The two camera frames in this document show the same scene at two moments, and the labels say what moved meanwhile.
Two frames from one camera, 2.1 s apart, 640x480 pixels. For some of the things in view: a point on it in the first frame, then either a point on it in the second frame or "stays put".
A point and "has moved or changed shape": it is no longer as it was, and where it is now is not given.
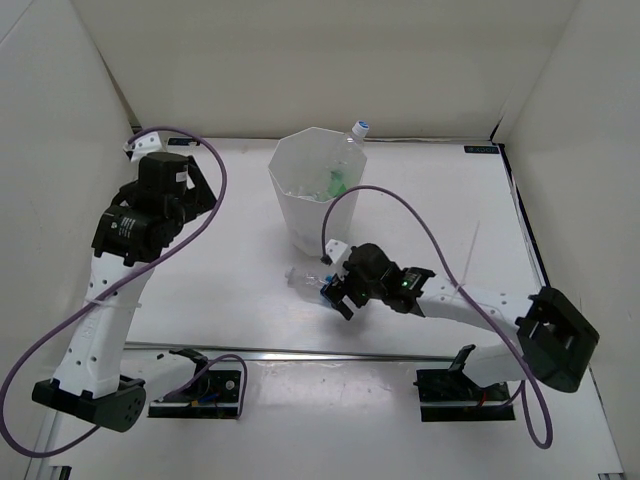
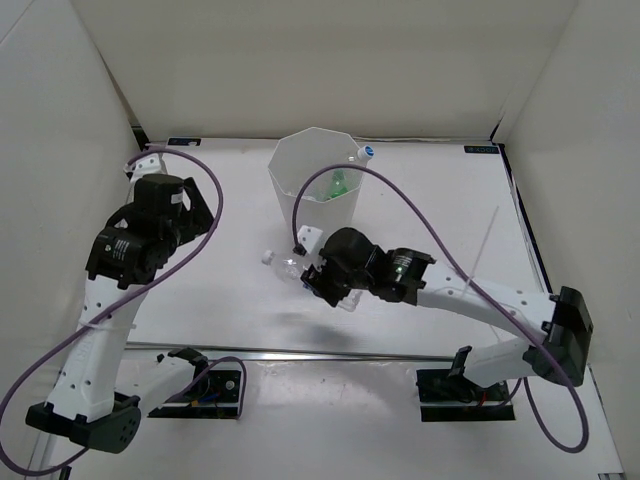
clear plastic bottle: [341, 171] has moved or changed shape
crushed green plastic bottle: [336, 187] stays put
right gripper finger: [345, 310] to [331, 294]
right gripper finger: [333, 290] to [315, 280]
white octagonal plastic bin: [311, 167] stays put
